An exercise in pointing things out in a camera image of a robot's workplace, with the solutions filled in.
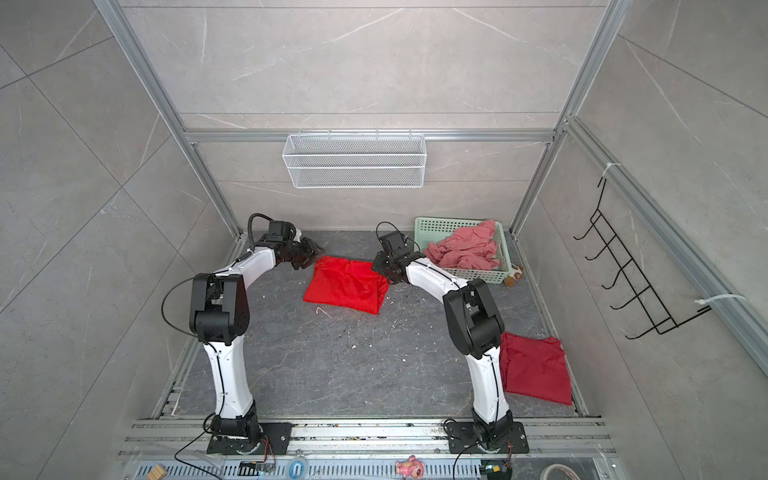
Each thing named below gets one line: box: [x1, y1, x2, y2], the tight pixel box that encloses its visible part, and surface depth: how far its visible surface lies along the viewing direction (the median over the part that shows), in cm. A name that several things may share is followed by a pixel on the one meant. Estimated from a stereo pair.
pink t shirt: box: [423, 219, 500, 271], surface depth 113 cm
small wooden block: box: [147, 464, 167, 480], surface depth 70 cm
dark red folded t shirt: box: [499, 332, 573, 405], surface depth 84 cm
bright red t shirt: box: [304, 256, 390, 315], surface depth 101 cm
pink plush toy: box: [395, 455, 425, 479], surface depth 69 cm
